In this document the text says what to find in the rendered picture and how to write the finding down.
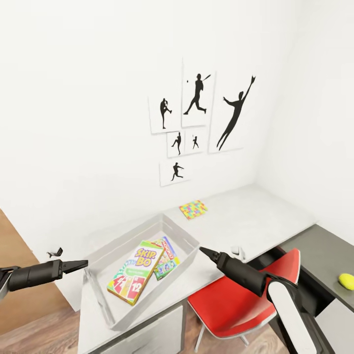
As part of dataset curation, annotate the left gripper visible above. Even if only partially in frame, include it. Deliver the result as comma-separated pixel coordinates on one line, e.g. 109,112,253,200
28,260,89,288

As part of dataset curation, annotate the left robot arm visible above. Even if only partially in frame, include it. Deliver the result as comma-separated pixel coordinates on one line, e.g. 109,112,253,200
0,244,89,303

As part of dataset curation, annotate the board game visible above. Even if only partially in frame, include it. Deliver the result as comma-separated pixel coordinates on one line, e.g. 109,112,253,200
153,236,180,281
106,241,166,306

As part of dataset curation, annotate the toy box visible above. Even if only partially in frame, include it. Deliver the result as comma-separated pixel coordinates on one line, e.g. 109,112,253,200
82,213,200,332

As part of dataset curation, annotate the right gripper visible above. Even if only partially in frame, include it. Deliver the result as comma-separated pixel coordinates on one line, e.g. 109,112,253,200
199,246,252,288

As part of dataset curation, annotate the jigsaw puzzle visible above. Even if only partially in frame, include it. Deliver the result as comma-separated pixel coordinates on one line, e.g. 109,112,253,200
179,200,208,220

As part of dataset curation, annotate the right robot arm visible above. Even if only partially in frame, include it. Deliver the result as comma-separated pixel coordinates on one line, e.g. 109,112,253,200
199,245,336,354

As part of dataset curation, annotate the tennis ball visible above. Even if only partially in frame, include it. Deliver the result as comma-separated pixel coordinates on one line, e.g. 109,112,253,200
339,273,354,291

